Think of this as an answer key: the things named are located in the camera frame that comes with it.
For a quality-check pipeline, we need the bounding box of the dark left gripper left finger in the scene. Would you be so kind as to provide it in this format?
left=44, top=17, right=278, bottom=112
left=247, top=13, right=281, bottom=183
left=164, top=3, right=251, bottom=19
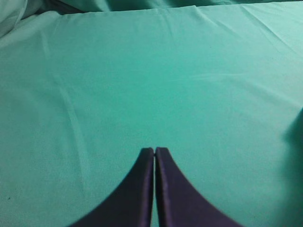
left=71, top=148, right=154, bottom=227

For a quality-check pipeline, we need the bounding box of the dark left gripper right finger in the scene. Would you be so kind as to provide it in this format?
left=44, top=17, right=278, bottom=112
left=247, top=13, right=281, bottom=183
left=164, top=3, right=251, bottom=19
left=155, top=148, right=241, bottom=227

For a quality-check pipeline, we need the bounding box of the green table cloth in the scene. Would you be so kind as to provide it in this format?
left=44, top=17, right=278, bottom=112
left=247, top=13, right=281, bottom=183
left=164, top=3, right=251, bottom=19
left=0, top=1, right=303, bottom=227

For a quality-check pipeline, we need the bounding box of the green backdrop cloth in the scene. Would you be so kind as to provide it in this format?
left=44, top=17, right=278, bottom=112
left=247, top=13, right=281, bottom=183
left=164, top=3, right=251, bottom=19
left=0, top=0, right=303, bottom=38

